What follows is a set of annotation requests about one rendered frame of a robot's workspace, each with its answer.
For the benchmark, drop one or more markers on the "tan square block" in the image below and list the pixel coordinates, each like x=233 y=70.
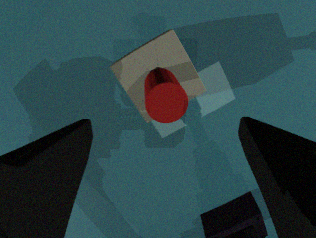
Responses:
x=164 y=51

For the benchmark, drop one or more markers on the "red cylinder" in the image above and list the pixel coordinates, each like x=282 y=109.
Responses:
x=166 y=101

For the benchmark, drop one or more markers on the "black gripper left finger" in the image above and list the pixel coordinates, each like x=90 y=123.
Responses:
x=39 y=182

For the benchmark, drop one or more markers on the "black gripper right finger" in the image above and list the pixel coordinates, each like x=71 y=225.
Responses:
x=284 y=166

